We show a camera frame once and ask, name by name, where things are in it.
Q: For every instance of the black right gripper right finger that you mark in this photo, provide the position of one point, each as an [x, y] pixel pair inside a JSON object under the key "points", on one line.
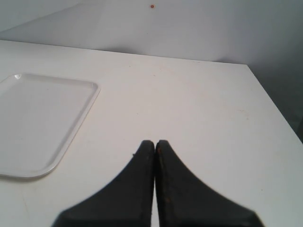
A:
{"points": [[183, 200]]}

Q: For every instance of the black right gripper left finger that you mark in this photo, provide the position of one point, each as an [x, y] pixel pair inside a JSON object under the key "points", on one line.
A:
{"points": [[125, 202]]}

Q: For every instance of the white rectangular plastic tray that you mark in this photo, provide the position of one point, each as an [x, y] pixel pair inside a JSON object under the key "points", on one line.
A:
{"points": [[39, 117]]}

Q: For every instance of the white backdrop sheet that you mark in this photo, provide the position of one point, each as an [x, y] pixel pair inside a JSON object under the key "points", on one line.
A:
{"points": [[215, 30]]}

